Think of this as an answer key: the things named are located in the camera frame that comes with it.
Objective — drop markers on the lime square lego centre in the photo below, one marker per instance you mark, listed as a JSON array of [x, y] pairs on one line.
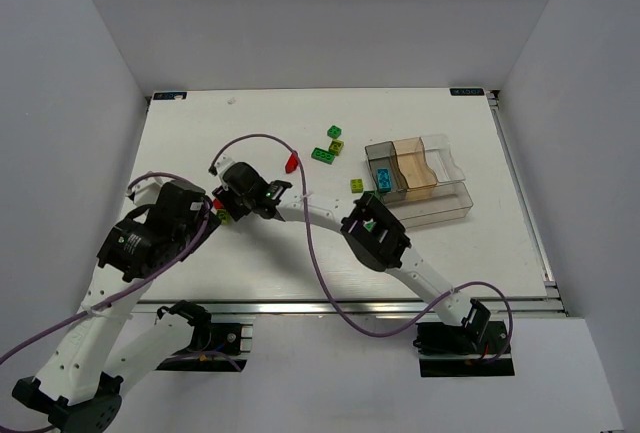
[[356, 186]]

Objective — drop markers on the smoky grey plastic tray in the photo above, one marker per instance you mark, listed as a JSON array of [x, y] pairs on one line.
[[382, 155]]

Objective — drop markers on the lime sloped lego brick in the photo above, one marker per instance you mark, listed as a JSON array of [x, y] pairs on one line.
[[335, 147]]

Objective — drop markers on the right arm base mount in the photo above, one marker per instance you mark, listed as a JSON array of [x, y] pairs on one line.
[[444, 353]]

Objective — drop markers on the lime square lego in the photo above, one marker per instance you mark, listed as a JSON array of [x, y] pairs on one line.
[[356, 186], [227, 220]]

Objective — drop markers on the aluminium table frame rail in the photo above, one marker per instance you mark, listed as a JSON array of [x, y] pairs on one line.
[[551, 305]]

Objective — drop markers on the clear plastic base box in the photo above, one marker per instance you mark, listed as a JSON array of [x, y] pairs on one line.
[[445, 202]]

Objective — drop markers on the lime square lego left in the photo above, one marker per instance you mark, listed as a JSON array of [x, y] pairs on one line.
[[227, 220]]

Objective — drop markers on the green square lego top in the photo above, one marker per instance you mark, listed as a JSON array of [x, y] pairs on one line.
[[334, 132]]

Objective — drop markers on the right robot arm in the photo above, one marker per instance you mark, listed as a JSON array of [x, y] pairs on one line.
[[377, 239]]

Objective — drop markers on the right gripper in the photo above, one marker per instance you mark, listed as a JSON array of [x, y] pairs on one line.
[[228, 201]]

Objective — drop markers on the long teal lego brick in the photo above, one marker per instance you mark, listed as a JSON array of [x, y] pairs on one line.
[[384, 180]]

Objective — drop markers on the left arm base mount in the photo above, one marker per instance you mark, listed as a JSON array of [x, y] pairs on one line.
[[214, 347]]

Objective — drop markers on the red sloped lego brick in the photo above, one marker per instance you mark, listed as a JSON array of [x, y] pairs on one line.
[[292, 163]]

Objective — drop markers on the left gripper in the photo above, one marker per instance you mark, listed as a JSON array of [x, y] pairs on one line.
[[210, 223]]

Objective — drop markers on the long green lego brick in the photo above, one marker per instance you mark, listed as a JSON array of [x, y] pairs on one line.
[[322, 155]]

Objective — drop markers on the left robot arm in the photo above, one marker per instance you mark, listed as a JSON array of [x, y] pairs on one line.
[[82, 385]]

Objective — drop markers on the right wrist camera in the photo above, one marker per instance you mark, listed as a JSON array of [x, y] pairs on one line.
[[219, 165]]

